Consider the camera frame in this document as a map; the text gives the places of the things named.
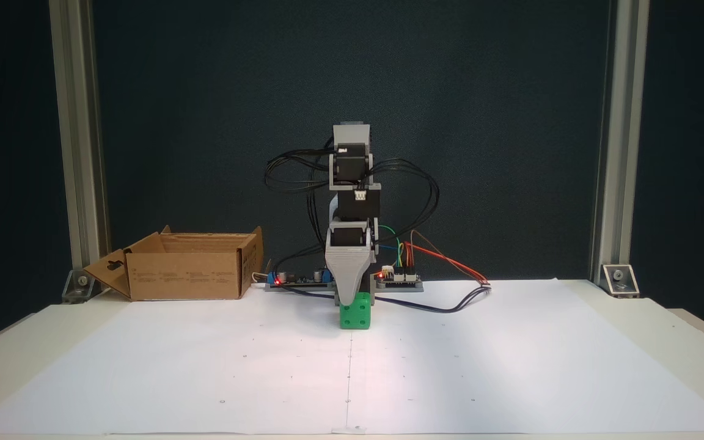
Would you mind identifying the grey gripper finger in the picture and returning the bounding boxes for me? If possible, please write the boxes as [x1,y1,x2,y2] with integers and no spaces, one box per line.
[326,246,378,305]

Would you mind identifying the green dice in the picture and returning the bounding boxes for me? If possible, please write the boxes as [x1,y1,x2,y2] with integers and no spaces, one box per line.
[339,292,373,331]

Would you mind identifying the blue circuit board, red LED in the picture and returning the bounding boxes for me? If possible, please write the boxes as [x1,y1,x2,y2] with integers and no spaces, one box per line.
[265,269,336,293]

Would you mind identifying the brown cardboard box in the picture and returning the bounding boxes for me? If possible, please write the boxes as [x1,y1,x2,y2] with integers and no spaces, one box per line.
[83,225,265,301]

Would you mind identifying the large white paper sheet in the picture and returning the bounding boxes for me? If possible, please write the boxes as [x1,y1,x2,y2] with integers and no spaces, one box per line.
[0,279,704,436]

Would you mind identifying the black board cable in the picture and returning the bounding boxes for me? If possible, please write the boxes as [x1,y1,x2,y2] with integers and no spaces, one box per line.
[271,183,332,287]

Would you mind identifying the green jumper wire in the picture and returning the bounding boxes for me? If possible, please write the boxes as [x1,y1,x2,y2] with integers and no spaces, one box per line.
[378,226,404,271]

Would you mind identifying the controller board with jumper wires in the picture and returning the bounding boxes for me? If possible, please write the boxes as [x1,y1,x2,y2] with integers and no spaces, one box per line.
[375,269,424,293]

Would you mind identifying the black motor cable loop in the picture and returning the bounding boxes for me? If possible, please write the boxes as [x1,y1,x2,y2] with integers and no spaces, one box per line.
[367,158,440,251]
[265,150,336,193]

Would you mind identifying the black cable with white plug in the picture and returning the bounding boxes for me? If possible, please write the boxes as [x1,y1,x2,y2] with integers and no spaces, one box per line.
[279,282,492,314]

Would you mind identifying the orange wire bundle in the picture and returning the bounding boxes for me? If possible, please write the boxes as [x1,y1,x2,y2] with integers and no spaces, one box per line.
[404,231,488,285]

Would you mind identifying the metal corner bracket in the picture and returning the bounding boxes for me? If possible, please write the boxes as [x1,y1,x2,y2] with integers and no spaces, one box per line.
[62,269,112,304]
[600,264,640,299]

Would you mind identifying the aluminium frame post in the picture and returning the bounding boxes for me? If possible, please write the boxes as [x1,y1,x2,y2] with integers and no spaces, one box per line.
[48,0,110,288]
[590,0,650,285]

